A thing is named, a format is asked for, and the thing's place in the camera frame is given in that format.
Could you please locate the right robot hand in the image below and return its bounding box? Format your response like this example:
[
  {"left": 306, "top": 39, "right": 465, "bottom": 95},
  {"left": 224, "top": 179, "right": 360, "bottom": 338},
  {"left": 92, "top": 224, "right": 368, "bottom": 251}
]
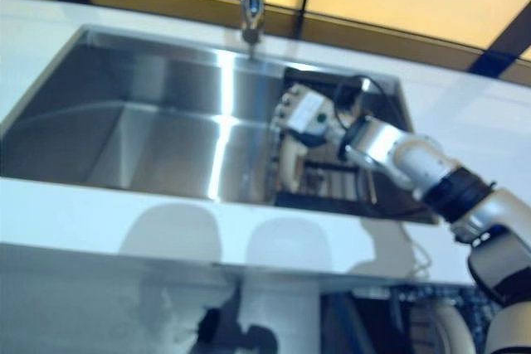
[{"left": 271, "top": 82, "right": 346, "bottom": 151}]

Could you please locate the black dish drying rack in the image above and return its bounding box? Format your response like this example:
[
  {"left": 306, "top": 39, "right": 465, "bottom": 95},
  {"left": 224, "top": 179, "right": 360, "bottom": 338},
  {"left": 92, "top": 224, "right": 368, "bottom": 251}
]
[{"left": 265, "top": 65, "right": 383, "bottom": 211}]

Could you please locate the stainless steel sink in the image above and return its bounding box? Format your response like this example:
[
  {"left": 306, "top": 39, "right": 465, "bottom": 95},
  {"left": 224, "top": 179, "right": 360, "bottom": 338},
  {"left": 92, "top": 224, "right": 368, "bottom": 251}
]
[{"left": 0, "top": 24, "right": 441, "bottom": 227}]

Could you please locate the narrow grey cabinet door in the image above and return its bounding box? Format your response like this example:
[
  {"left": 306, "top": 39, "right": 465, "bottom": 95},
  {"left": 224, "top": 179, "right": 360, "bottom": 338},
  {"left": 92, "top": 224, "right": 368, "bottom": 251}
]
[{"left": 211, "top": 263, "right": 329, "bottom": 354}]

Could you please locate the wide grey cabinet door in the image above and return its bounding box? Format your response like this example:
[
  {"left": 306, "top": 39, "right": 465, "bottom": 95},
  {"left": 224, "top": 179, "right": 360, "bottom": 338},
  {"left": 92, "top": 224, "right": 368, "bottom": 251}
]
[{"left": 0, "top": 240, "right": 242, "bottom": 354}]

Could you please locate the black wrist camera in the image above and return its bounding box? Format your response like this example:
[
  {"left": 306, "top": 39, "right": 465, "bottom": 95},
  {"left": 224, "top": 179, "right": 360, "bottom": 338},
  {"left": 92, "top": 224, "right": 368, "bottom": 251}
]
[{"left": 334, "top": 75, "right": 373, "bottom": 111}]

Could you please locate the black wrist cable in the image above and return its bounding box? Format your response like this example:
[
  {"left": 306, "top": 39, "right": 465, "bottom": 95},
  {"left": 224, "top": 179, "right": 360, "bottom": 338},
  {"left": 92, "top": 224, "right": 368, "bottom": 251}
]
[{"left": 331, "top": 75, "right": 407, "bottom": 132}]

